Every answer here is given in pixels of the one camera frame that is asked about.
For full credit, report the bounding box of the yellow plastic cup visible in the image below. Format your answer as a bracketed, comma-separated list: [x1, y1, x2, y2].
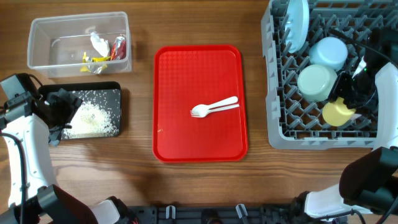
[322, 97, 356, 126]

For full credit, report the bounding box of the white rice pile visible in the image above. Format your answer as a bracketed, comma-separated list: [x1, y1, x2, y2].
[62, 89, 121, 139]

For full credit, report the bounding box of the mint green bowl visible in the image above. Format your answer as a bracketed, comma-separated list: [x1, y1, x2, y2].
[297, 65, 337, 102]

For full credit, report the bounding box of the light blue bowl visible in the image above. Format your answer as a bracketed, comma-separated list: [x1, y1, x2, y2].
[309, 37, 348, 71]

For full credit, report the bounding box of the yellow candy wrapper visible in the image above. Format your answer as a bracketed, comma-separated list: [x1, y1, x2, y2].
[80, 52, 111, 75]

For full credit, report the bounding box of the white tissue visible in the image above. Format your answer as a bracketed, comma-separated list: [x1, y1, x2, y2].
[90, 32, 110, 57]

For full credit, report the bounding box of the red snack wrapper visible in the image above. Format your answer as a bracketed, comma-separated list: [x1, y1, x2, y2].
[111, 35, 127, 60]

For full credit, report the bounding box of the light blue plate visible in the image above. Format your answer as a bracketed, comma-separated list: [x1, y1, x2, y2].
[285, 0, 309, 54]

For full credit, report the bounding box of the white plastic fork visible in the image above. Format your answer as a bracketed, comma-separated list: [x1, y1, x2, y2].
[190, 104, 239, 118]

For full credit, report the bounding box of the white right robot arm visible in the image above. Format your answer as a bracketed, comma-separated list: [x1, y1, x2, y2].
[303, 62, 397, 223]

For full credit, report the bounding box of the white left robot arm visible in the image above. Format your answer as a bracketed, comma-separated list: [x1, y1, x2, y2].
[1, 89, 99, 223]

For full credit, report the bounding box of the grey dishwasher rack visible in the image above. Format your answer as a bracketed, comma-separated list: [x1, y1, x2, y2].
[261, 1, 397, 150]

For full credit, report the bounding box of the black plastic bin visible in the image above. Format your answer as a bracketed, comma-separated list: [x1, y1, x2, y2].
[39, 81, 123, 141]

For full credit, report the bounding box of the clear plastic bin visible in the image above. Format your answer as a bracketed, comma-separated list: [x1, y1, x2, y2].
[27, 11, 132, 78]

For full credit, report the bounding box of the red plastic tray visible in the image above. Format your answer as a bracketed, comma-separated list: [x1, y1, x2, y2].
[152, 45, 248, 163]

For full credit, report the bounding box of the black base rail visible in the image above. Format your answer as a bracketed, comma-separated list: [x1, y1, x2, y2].
[127, 203, 346, 224]

